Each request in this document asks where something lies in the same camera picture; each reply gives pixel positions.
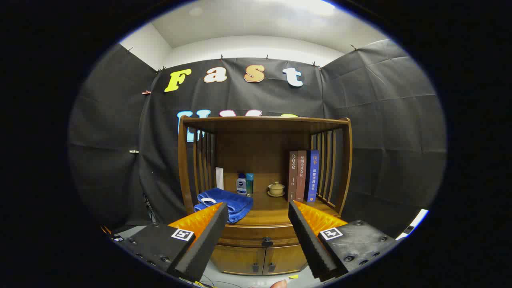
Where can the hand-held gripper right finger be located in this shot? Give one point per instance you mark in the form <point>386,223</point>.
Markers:
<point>310,244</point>

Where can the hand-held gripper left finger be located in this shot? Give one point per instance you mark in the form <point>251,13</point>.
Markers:
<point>208,240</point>

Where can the wooden drawer with black knob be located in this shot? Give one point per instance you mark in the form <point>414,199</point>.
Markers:
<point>248,234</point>

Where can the wooden cabinet door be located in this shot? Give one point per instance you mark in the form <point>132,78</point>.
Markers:
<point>286,258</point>
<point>238,260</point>

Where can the wooden countertop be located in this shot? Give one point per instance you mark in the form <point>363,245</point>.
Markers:
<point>272,208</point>

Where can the brown wooden cabinet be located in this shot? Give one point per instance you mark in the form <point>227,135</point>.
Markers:
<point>256,148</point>

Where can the blue folded towel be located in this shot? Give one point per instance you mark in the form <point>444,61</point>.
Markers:
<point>236,202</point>

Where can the white tube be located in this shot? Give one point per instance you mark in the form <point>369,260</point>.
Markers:
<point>219,178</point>

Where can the white bottle with blue cap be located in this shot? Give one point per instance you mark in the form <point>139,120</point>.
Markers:
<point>240,186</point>

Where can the beige lidded teacup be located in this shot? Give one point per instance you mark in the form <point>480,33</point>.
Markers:
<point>276,188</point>

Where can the blue book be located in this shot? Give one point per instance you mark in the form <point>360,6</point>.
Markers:
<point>312,176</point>

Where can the reddish brown book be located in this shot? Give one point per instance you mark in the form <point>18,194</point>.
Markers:
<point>301,176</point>

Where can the teal bottle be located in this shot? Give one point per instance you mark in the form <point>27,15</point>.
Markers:
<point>249,184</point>

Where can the dark brown book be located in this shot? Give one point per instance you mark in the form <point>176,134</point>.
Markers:
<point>292,176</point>

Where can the black backdrop cloth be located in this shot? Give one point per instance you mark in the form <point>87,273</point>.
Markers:
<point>380,120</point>

